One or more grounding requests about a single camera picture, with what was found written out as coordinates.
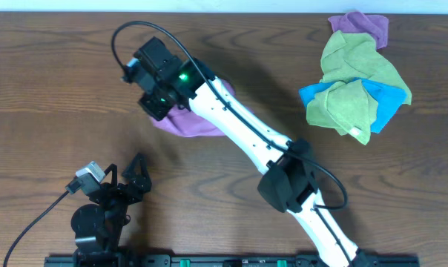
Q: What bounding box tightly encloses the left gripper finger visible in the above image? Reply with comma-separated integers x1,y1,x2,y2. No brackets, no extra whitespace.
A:
122,153,148,179
102,163,119,186

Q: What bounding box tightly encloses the purple microfiber cloth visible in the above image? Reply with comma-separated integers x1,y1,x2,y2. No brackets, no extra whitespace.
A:
149,78,254,139

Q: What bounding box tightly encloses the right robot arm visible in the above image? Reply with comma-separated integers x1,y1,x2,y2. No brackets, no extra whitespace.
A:
125,37,371,266

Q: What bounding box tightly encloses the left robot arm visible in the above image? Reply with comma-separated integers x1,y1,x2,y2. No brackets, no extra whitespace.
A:
66,154,151,266

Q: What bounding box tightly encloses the large green cloth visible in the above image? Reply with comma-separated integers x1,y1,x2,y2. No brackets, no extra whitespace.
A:
320,30,412,105

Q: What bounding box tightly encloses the small green cloth with label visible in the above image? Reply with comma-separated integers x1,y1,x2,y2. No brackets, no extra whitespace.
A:
300,79,378,145

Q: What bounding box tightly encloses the purple cloth at back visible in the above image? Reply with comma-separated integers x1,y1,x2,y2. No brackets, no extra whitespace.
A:
328,11,389,49

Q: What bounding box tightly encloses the blue cloth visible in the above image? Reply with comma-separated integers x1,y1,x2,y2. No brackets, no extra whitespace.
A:
299,78,407,134

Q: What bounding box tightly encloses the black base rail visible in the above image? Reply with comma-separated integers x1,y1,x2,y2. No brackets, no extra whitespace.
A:
44,252,421,267

